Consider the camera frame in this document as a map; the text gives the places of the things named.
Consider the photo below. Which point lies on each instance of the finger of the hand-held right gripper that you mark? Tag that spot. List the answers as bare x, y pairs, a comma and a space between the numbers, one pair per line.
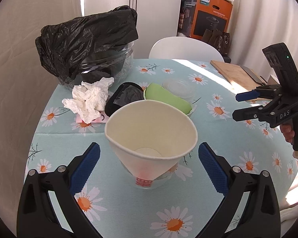
247, 96
248, 114

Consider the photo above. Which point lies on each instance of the clear plastic lid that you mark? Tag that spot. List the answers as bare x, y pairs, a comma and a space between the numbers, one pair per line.
178, 86

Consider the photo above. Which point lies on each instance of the brown leather bag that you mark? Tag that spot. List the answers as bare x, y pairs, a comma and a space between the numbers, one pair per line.
217, 39

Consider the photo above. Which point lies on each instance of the beige curtain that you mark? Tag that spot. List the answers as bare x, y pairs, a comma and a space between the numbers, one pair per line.
19, 67
258, 17

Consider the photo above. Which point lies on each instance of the white chair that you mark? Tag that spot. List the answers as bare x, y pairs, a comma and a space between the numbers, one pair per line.
183, 49

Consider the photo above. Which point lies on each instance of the orange and black cardboard box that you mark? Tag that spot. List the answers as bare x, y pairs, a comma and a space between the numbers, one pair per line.
211, 17

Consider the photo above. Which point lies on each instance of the pink cartoon packet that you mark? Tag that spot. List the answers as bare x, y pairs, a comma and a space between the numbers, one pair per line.
102, 119

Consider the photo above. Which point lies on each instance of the white paper cup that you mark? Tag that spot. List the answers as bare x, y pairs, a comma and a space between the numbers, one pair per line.
151, 126

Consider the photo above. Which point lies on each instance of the black fabric roll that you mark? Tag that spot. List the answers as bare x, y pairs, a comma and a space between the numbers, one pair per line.
125, 96

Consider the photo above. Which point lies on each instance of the floral light blue tablecloth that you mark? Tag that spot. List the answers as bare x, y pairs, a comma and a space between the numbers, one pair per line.
129, 203

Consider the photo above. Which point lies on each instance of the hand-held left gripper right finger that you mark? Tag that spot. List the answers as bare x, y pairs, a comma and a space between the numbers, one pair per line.
213, 168

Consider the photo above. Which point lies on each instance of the person's right hand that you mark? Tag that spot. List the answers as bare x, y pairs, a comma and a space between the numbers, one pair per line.
286, 132

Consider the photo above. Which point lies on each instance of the black trash bag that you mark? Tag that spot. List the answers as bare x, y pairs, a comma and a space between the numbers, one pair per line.
84, 37

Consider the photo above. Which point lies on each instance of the wooden cutting board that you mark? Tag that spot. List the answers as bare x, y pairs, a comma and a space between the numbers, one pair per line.
233, 74

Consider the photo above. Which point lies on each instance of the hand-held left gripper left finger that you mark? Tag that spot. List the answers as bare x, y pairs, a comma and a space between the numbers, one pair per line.
85, 168

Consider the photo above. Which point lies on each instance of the white tissue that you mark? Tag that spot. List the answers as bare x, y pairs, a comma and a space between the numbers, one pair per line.
89, 99

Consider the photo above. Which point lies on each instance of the kitchen knife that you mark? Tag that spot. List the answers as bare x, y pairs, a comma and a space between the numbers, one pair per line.
253, 74

